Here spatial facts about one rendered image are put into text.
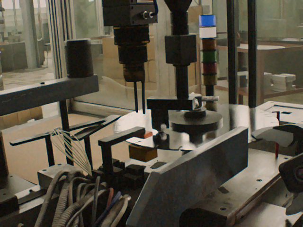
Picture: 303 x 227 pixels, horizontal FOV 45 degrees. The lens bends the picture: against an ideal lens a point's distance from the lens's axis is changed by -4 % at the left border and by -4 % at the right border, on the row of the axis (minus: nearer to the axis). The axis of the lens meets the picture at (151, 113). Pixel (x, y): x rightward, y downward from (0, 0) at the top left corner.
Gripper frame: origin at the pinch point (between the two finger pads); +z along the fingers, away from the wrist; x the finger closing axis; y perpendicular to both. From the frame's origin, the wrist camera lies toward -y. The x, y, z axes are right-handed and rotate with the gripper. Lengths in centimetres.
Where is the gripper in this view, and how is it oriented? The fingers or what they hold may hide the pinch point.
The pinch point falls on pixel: (265, 175)
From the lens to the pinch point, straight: 67.7
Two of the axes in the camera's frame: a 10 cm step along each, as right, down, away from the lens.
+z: -4.9, 3.8, 7.9
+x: -3.6, -9.1, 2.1
